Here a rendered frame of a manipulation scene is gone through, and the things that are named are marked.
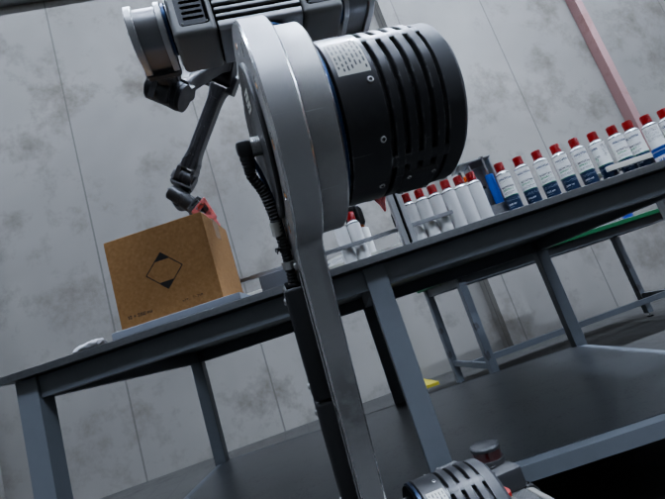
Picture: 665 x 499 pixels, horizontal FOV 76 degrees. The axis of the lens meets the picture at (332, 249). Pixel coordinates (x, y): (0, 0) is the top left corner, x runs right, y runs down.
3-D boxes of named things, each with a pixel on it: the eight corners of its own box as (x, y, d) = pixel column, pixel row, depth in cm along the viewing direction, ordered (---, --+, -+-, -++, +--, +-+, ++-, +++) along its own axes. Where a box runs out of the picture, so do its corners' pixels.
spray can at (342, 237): (359, 265, 161) (342, 216, 165) (359, 263, 156) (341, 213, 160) (346, 269, 161) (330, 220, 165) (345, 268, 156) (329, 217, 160)
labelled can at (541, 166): (559, 200, 162) (538, 151, 165) (566, 195, 156) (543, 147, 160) (546, 204, 162) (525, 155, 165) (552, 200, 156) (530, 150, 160)
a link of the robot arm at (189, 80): (218, 39, 146) (244, 49, 147) (213, 76, 155) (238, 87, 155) (142, 75, 112) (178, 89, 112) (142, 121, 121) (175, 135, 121)
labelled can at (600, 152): (624, 176, 156) (601, 128, 160) (611, 181, 156) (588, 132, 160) (616, 181, 162) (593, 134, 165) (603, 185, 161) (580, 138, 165)
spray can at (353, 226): (372, 261, 162) (355, 212, 166) (373, 259, 157) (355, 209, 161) (359, 265, 162) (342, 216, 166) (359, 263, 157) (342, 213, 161)
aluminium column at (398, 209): (421, 254, 146) (358, 87, 159) (422, 252, 142) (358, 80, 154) (408, 258, 146) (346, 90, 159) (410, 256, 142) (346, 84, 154)
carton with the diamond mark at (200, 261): (246, 304, 142) (226, 229, 147) (225, 299, 118) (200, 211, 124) (161, 332, 142) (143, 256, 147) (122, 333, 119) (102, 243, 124)
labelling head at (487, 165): (505, 222, 174) (481, 165, 179) (517, 213, 162) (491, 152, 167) (472, 232, 174) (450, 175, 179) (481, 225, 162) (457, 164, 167)
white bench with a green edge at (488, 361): (650, 314, 363) (610, 228, 378) (742, 305, 290) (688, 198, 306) (451, 388, 329) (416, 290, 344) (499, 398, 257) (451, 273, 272)
